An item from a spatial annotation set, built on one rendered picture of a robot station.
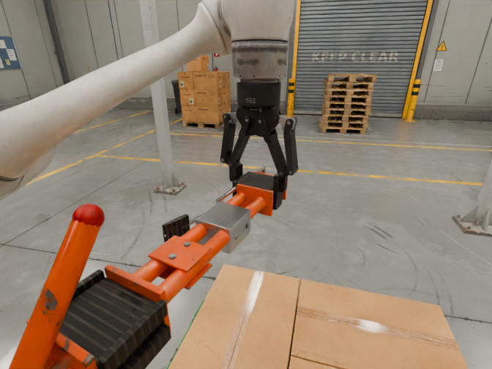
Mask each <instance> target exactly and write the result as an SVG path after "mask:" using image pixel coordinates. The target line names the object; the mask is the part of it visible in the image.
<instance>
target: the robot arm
mask: <svg viewBox="0 0 492 369"><path fill-rule="evenodd" d="M294 5H295V0H203V1H202V2H201V3H199V4H198V10H197V13H196V16H195V18H194V19H193V21H192V22H191V23H190V24H188V25H187V26H186V27H184V28H183V29H182V30H180V31H178V32H177V33H175V34H173V35H172V36H170V37H168V38H166V39H164V40H163V41H161V42H159V43H156V44H154V45H152V46H149V47H148V48H144V49H143V50H141V51H138V52H136V53H134V54H131V55H129V56H127V57H124V58H123V59H120V60H118V61H115V62H113V63H111V64H109V65H106V66H104V67H102V68H100V69H98V70H95V71H93V72H91V73H89V74H87V75H84V76H82V77H80V78H78V79H76V80H74V81H71V82H69V83H67V84H65V85H63V86H61V87H59V88H57V89H54V90H53V91H51V92H48V93H46V94H44V95H42V96H39V97H37V98H34V99H33V100H30V101H28V102H25V103H22V104H20V105H16V106H14V107H12V108H8V109H6V110H4V111H0V200H1V199H3V198H6V197H7V196H8V195H10V194H12V193H14V192H15V191H16V190H19V189H21V188H22V187H24V186H25V185H27V184H28V183H30V182H31V181H32V180H33V179H34V178H35V177H37V176H38V175H39V174H41V173H42V172H43V171H44V170H45V169H46V168H47V167H48V166H49V165H50V164H51V161H52V159H53V156H54V151H55V147H56V146H57V145H58V144H60V143H61V142H62V141H63V140H64V139H66V138H67V137H69V136H70V135H72V134H73V133H74V132H75V131H77V130H79V129H80V128H82V127H83V126H84V125H86V124H88V123H90V122H91V121H93V120H94V119H96V118H97V117H99V116H101V115H103V114H104V113H106V112H107V111H109V110H110V109H112V108H114V107H116V106H117V105H119V104H120V103H122V102H124V101H125V100H127V99H129V98H130V97H132V96H133V95H135V94H137V93H139V92H140V91H141V90H143V89H145V88H146V87H148V86H150V85H151V84H153V83H154V82H156V81H158V80H160V79H161V78H163V77H164V76H166V75H167V74H169V73H170V72H173V71H174V70H176V69H178V68H179V67H181V66H183V65H184V64H186V63H188V62H191V61H192V60H194V59H197V58H198V57H200V56H203V55H205V54H208V53H217V54H220V55H221V56H226V55H228V54H230V53H232V73H233V77H234V78H236V79H240V82H237V83H236V87H237V103H238V109H237V111H236V112H228V113H224V114H223V123H224V131H223V142H222V149H221V155H220V162H222V163H226V164H227V165H228V166H229V179H230V181H231V182H233V181H234V180H236V179H238V178H239V177H240V176H242V175H243V164H241V163H240V159H241V157H242V154H243V152H244V150H245V147H246V145H247V142H248V140H249V138H250V136H252V135H257V136H259V137H263V138H264V141H265V142H266V143H267V146H268V147H269V151H270V154H271V156H272V159H273V162H274V164H275V167H276V170H277V173H276V174H275V175H274V184H273V188H274V190H273V208H272V209H274V210H277V209H278V208H279V207H280V205H281V204H282V197H283V193H284V192H285V191H286V189H287V182H288V175H290V176H293V175H294V174H295V173H296V172H297V171H298V170H299V167H298V159H297V146H296V138H295V127H296V124H297V118H296V117H291V118H289V117H286V116H282V114H281V112H280V91H281V82H277V80H278V79H282V78H285V76H286V59H287V50H288V34H289V30H290V28H291V24H292V21H293V16H294ZM237 120H239V123H240V124H241V126H242V127H241V129H240V131H239V134H238V136H239V137H238V139H237V142H236V145H235V147H234V150H233V145H234V135H235V129H236V122H237ZM279 122H280V123H281V126H282V129H283V130H284V131H283V137H284V144H285V151H286V160H285V157H284V155H283V151H282V149H281V147H280V143H279V140H278V138H277V131H276V129H275V128H276V126H277V125H278V124H279ZM232 150H233V152H232Z"/></svg>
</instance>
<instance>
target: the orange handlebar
mask: <svg viewBox="0 0 492 369"><path fill-rule="evenodd" d="M244 202H246V196H245V194H243V193H237V194H236V195H235V196H234V197H232V198H231V199H229V200H228V201H226V203H227V204H231V205H234V206H241V205H242V204H243V203H244ZM264 206H265V200H264V199H263V198H262V197H257V198H256V199H255V200H253V201H252V202H251V203H250V204H249V205H248V206H246V207H245V208H246V209H250V211H251V213H250V219H252V218H253V217H254V216H255V215H256V214H257V213H258V212H259V211H260V210H261V209H262V208H263V207H264ZM206 234H207V231H206V228H205V227H204V226H203V225H201V224H197V225H195V226H194V227H193V228H191V229H190V230H189V231H188V232H187V233H185V234H184V235H182V236H181V237H179V236H173V237H171V238H170V239H169V240H168V241H167V242H165V243H163V244H162V245H161V246H159V247H158V248H157V249H156V250H154V251H153V252H151V253H150V254H149V255H148V257H150V258H152V259H151V260H150V261H148V262H147V263H146V264H144V265H143V266H142V267H141V268H140V269H138V270H137V271H136V272H134V273H133V274H132V275H135V276H136V277H139V278H141V279H143V280H145V281H147V282H149V283H151V282H152V281H153V280H154V279H156V278H157V277H161V278H162V279H165V280H164V281H163V282H162V283H161V284H160V285H159V286H158V287H161V288H163V289H164V290H165V295H166V300H167V304H168V303H169V302H170V301H171V300H172V299H173V298H174V297H175V296H176V295H177V294H178V293H179V292H180V291H181V290H182V289H183V288H186V289H187V290H190V289H191V288H192V287H193V286H194V285H195V284H196V282H197V281H198V280H199V279H200V278H201V277H202V276H203V275H204V274H205V273H206V272H207V271H208V270H209V269H210V268H211V267H212V264H211V263H209V262H210V261H211V260H212V259H213V258H214V257H215V256H216V255H217V254H218V253H219V252H220V251H221V250H222V249H223V248H224V247H225V246H226V245H227V244H228V243H229V241H230V237H229V235H228V234H227V233H226V232H224V231H218V232H217V233H216V234H215V235H214V236H213V237H212V238H211V239H210V240H209V241H208V242H207V243H206V244H205V245H201V244H198V242H199V241H200V240H201V239H203V238H204V237H205V236H206ZM55 364H56V360H55V358H54V356H53V355H52V353H50V355H49V358H48V361H47V362H46V364H45V367H44V369H51V368H52V367H53V366H54V365H55Z"/></svg>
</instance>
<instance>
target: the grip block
mask: <svg viewBox="0 0 492 369"><path fill-rule="evenodd" d="M105 274H106V277H105V276H104V272H103V271H102V270H101V269H98V270H97V271H96V272H94V273H92V274H91V275H90V276H88V277H86V278H85V279H83V280H82V281H81V282H79V283H78V285H77V288H76V290H75V293H74V295H73V297H72V300H71V303H70V306H69V307H68V310H67V313H66V315H65V317H64V320H63V322H62V325H61V328H60V330H59V333H58V335H57V337H56V340H55V343H54V345H53V348H52V350H51V353H52V355H53V356H54V358H55V360H56V364H55V365H54V366H53V367H52V368H51V369H66V368H67V367H68V366H71V367H73V368H74V369H145V368H146V367H147V366H148V365H149V363H150V362H151V361H152V360H153V359H154V358H155V357H156V356H157V354H158V353H159V352H160V351H161V349H162V348H163V347H164V346H165V345H166V343H167V342H168V341H169V340H170V339H171V325H170V320H169V314H168V306H167V300H166V295H165V290H164V289H163V288H161V287H158V286H156V285H154V284H152V283H149V282H147V281H145V280H143V279H141V278H139V277H136V276H135V275H132V274H130V273H128V272H125V271H124V270H122V269H119V268H117V267H115V266H113V265H111V264H109V265H107V266H106V267H105Z"/></svg>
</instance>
